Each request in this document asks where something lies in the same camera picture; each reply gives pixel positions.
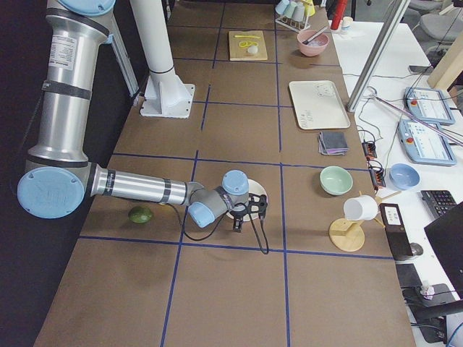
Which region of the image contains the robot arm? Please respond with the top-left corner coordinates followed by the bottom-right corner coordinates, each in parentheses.
top-left (17, 1), bottom-right (251, 229)

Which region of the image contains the aluminium frame post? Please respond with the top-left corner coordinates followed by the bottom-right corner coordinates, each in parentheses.
top-left (347, 0), bottom-right (410, 112)

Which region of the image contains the yellow cup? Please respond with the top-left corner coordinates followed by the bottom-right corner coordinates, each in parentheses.
top-left (302, 0), bottom-right (315, 17)

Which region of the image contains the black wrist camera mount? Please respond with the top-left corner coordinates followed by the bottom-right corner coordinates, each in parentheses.
top-left (247, 193), bottom-right (268, 221)

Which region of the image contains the white mug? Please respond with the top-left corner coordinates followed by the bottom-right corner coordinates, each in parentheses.
top-left (343, 195), bottom-right (378, 220)

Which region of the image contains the white bear tray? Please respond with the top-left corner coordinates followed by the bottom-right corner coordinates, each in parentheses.
top-left (289, 80), bottom-right (350, 130)

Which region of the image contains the teach pendant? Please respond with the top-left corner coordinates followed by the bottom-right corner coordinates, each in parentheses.
top-left (398, 119), bottom-right (456, 166)
top-left (404, 87), bottom-right (455, 125)

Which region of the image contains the green lime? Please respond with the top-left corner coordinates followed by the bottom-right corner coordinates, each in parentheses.
top-left (128, 206), bottom-right (153, 224)

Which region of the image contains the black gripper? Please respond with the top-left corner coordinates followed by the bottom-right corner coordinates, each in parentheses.
top-left (231, 205), bottom-right (250, 232)

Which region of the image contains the white cup rack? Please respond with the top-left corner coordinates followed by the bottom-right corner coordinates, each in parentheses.
top-left (275, 12), bottom-right (311, 33)

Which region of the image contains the green cup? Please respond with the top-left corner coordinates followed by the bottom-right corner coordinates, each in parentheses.
top-left (284, 1), bottom-right (297, 18)

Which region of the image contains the bamboo cutting board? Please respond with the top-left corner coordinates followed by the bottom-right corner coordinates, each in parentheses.
top-left (228, 30), bottom-right (268, 61)

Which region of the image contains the pink bowl with ice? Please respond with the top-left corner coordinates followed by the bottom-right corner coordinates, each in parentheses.
top-left (297, 30), bottom-right (330, 57)

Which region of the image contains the red bottle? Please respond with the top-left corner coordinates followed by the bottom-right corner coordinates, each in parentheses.
top-left (331, 0), bottom-right (348, 31)

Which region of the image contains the green bowl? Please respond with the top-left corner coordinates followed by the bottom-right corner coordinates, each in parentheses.
top-left (320, 166), bottom-right (353, 196)

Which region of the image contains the wooden mug tree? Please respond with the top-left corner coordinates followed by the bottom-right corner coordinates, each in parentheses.
top-left (328, 192), bottom-right (400, 252)

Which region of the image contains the black keyboard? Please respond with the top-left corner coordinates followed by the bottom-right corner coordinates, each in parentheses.
top-left (420, 190), bottom-right (456, 218)

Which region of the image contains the blue cup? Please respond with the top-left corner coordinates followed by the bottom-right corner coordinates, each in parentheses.
top-left (275, 0), bottom-right (290, 15)

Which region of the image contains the near teach pendant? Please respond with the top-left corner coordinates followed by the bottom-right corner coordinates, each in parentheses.
top-left (398, 119), bottom-right (456, 166)

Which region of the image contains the black computer mouse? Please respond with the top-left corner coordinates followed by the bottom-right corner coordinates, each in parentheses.
top-left (409, 242), bottom-right (424, 256)

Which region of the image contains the steel muddler black tip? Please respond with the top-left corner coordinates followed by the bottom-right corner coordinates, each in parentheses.
top-left (302, 26), bottom-right (328, 45)

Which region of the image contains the black label box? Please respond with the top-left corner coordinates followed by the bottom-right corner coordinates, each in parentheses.
top-left (379, 203), bottom-right (413, 261)

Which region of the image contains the white cup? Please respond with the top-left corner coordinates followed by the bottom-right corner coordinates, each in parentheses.
top-left (292, 6), bottom-right (305, 22)

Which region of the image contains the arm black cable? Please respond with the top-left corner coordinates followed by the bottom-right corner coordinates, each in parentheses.
top-left (169, 202), bottom-right (271, 254)

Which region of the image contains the cream round plate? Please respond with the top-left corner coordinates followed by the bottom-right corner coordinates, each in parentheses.
top-left (248, 179), bottom-right (268, 220)

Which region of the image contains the grey folded cloth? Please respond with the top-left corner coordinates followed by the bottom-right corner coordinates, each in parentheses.
top-left (318, 132), bottom-right (349, 155)

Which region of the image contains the white pole mount base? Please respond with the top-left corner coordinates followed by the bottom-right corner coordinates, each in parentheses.
top-left (130, 0), bottom-right (195, 119)

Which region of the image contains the blue bowl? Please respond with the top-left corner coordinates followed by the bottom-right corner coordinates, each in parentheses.
top-left (389, 163), bottom-right (420, 190)

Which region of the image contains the far teach pendant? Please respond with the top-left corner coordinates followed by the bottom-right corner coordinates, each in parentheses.
top-left (404, 87), bottom-right (455, 125)

